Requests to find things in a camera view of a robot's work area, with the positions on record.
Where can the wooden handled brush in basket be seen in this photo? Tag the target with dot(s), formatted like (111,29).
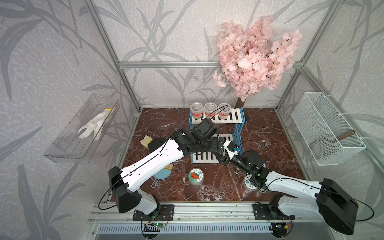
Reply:
(327,145)

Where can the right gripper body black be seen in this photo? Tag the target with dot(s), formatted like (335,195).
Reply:
(241,164)

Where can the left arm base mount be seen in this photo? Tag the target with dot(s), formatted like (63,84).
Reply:
(162,212)

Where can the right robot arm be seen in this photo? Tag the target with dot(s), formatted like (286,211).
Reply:
(324,200)

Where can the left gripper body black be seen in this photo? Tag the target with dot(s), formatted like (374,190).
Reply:
(211,144)

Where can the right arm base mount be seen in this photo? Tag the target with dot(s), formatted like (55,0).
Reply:
(270,211)

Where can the white wire mesh basket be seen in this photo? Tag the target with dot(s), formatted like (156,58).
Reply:
(315,116)

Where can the clear seed container red label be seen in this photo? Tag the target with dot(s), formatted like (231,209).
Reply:
(197,110)

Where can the black work glove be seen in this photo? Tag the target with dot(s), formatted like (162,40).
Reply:
(152,144)

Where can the pink artificial blossom tree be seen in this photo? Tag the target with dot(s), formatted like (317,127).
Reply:
(251,61)

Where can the white glove in tray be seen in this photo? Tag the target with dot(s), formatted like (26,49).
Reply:
(95,125)

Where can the blue hand brush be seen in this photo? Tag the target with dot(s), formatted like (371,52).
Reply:
(162,174)

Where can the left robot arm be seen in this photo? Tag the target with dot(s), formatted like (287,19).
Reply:
(125,183)

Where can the strawberry lid seed container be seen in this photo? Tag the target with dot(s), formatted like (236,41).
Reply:
(196,177)

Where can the clear acrylic wall tray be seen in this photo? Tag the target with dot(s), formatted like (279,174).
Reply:
(80,139)

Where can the pink flower lid container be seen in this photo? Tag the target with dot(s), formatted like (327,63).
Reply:
(248,185)

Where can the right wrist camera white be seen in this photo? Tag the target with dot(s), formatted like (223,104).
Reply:
(231,148)

